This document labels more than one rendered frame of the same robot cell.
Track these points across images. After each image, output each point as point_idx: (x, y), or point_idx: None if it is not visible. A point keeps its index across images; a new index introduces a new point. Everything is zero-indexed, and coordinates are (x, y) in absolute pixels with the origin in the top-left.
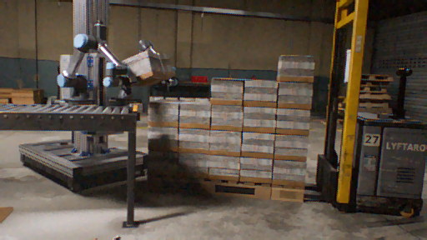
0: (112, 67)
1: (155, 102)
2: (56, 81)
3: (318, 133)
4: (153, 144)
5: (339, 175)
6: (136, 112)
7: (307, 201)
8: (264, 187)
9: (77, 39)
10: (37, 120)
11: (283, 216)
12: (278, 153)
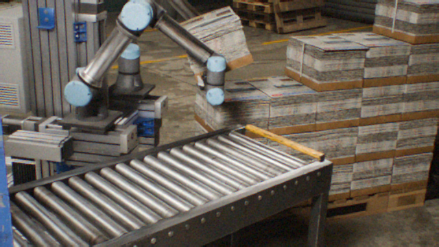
0: (223, 67)
1: (231, 100)
2: None
3: (258, 55)
4: None
5: None
6: (324, 157)
7: (423, 201)
8: (381, 197)
9: (134, 13)
10: (215, 221)
11: (438, 238)
12: (400, 148)
